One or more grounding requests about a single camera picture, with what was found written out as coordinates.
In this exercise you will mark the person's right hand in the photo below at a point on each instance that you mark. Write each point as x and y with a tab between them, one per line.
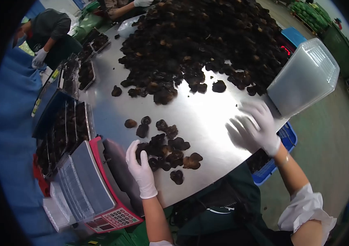
265	132

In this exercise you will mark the person's left hand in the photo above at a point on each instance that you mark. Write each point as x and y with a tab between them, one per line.
143	178

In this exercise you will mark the person's left thumb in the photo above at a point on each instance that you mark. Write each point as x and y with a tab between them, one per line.
144	160

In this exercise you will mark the person's right fingers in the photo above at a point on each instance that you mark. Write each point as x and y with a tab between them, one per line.
245	126

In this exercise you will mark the person's left fingers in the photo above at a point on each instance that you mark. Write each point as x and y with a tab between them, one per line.
131	153

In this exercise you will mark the small heap of dark mushrooms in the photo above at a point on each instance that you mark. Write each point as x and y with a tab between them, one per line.
168	153

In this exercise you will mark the single dark mushroom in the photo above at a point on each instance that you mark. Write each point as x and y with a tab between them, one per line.
219	86
116	91

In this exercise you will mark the red weighing scale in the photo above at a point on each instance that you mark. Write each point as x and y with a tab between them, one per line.
100	190

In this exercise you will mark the blue plastic basket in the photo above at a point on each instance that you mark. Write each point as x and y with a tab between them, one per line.
272	166

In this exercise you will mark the row of filled mushroom trays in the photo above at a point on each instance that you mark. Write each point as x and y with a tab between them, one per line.
67	132

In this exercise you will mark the tall stack of clear trays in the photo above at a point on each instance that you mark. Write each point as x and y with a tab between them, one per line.
303	80

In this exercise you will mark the low stack of clear trays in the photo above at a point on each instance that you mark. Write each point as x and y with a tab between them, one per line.
60	200

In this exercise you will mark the filled black mushroom tray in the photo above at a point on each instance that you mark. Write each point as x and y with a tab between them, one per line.
86	75
100	41
86	54

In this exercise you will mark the person's body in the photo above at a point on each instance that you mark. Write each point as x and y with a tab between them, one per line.
223	215

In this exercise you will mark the red crate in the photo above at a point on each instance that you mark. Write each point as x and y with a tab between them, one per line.
41	176

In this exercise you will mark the blue weighing scale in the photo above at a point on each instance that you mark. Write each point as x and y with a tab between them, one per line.
291	40

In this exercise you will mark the large pile of dark mushrooms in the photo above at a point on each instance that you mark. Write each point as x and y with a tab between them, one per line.
199	40

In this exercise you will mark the blue cloth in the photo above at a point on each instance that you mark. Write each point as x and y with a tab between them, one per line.
14	123

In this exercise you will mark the dark green bin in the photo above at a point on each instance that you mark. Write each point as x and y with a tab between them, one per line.
342	49

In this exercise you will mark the clear plastic bag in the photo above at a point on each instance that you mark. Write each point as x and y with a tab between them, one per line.
128	26

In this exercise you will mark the pile of green sacks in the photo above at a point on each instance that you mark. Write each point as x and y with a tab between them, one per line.
311	14

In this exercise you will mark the green plastic bag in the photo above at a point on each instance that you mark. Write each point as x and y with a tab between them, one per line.
87	23

